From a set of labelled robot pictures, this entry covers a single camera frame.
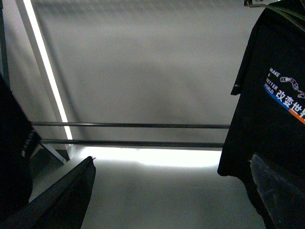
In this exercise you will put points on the white ceiling light strip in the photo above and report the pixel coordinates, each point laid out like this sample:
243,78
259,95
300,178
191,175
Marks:
45,59

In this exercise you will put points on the black printed t-shirt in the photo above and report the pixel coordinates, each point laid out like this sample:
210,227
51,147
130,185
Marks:
269,119

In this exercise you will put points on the grey metal rack frame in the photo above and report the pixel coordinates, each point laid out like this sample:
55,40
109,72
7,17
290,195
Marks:
6,77

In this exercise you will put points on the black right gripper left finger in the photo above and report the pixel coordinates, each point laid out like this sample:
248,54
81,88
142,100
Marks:
62,206

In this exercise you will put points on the metal rack rod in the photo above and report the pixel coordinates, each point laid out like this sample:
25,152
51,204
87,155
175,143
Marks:
133,125
132,143

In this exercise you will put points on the upper metal rack rod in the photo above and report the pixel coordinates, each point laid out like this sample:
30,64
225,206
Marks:
133,125

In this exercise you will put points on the lower metal rack rod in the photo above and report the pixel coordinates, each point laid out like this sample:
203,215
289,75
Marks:
132,143

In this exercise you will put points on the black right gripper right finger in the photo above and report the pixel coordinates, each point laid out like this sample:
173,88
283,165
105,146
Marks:
282,193

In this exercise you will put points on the green clothes hanger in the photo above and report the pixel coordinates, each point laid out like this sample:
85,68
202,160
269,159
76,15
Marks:
286,13

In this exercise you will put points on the black garment with ribbed cuff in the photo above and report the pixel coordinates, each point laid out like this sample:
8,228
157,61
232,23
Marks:
18,140

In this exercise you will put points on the horizontal ceiling light strip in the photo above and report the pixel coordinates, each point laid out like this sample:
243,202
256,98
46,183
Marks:
155,157

